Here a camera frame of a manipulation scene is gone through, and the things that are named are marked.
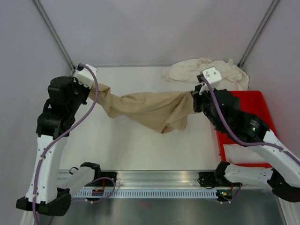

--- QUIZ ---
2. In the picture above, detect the red plastic bin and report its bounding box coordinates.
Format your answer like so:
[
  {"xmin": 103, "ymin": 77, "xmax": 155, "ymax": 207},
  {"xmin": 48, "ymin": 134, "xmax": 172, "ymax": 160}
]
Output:
[{"xmin": 216, "ymin": 90, "xmax": 276, "ymax": 168}]

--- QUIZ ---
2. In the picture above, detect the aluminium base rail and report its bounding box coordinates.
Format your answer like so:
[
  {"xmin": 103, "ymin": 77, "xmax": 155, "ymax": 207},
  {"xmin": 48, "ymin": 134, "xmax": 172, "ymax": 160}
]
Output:
[{"xmin": 56, "ymin": 170, "xmax": 275, "ymax": 188}]

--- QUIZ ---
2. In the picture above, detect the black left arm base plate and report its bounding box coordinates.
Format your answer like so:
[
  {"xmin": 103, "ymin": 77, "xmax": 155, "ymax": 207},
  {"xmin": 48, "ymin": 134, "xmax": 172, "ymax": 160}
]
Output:
[{"xmin": 92, "ymin": 171, "xmax": 118, "ymax": 187}]

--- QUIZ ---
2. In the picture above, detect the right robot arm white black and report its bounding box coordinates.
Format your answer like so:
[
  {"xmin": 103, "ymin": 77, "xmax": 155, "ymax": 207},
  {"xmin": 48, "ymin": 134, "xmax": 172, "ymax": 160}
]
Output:
[{"xmin": 192, "ymin": 84, "xmax": 300, "ymax": 203}]

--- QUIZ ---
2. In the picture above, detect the white folded cloth in bin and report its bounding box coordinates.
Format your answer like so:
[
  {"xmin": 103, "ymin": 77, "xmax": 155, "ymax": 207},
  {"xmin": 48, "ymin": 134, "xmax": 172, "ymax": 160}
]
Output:
[{"xmin": 223, "ymin": 144, "xmax": 267, "ymax": 164}]

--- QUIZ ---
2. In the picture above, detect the aluminium frame post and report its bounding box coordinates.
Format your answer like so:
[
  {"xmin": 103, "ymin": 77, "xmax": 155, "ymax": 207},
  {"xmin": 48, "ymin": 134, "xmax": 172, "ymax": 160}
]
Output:
[
  {"xmin": 31, "ymin": 0, "xmax": 75, "ymax": 72},
  {"xmin": 237, "ymin": 0, "xmax": 281, "ymax": 68}
]

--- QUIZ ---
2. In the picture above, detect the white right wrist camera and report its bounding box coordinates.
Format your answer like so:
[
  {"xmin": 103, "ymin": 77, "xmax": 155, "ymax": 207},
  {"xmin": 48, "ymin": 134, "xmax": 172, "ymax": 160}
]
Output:
[{"xmin": 197, "ymin": 67, "xmax": 222, "ymax": 88}]

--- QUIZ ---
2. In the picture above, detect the beige t shirt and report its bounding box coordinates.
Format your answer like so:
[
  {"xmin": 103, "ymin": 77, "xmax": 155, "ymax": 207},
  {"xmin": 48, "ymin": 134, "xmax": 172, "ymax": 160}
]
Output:
[{"xmin": 89, "ymin": 83, "xmax": 195, "ymax": 134}]

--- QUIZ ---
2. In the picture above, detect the left aluminium frame post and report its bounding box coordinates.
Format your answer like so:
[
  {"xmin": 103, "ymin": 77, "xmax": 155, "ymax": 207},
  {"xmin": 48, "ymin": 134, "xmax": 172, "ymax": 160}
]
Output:
[{"xmin": 31, "ymin": 0, "xmax": 75, "ymax": 72}]

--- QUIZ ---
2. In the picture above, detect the cream white t shirt pile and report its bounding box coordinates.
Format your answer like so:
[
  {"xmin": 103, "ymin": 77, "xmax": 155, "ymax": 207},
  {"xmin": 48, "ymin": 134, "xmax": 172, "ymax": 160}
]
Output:
[{"xmin": 162, "ymin": 58, "xmax": 249, "ymax": 90}]

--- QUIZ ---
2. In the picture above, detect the white slotted cable duct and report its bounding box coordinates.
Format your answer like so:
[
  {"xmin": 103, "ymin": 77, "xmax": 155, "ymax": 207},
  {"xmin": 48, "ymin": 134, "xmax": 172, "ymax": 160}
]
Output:
[{"xmin": 75, "ymin": 188, "xmax": 218, "ymax": 199}]

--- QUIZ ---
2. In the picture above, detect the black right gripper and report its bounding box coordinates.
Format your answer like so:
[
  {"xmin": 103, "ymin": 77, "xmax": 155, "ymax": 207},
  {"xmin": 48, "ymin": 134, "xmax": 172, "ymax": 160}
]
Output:
[{"xmin": 191, "ymin": 82, "xmax": 224, "ymax": 131}]

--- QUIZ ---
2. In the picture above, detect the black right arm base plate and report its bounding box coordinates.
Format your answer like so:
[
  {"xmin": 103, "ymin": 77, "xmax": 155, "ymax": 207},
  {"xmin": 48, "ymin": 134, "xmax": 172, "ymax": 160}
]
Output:
[{"xmin": 197, "ymin": 172, "xmax": 240, "ymax": 189}]

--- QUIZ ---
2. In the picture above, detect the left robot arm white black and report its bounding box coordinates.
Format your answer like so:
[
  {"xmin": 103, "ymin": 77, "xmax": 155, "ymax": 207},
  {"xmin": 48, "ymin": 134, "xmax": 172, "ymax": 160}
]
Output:
[{"xmin": 16, "ymin": 75, "xmax": 102, "ymax": 216}]

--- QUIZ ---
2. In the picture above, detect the right aluminium frame post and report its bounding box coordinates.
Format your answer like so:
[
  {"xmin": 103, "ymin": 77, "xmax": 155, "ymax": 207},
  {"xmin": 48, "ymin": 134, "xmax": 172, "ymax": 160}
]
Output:
[{"xmin": 237, "ymin": 0, "xmax": 281, "ymax": 68}]

